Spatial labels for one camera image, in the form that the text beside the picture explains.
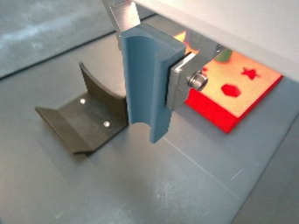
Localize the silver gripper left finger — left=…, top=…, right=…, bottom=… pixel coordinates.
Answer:
left=102, top=0, right=143, bottom=40

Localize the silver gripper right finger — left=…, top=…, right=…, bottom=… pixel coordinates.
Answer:
left=167, top=30, right=226, bottom=110

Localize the blue arch block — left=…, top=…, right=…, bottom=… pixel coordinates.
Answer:
left=121, top=24, right=186, bottom=143

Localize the red foam shape board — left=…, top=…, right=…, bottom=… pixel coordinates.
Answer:
left=173, top=31, right=286, bottom=134

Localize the green cylinder peg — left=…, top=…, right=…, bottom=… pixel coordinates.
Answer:
left=215, top=49, right=233, bottom=62

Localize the black curved stand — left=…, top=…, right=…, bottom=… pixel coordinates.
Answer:
left=35, top=63, right=129, bottom=154

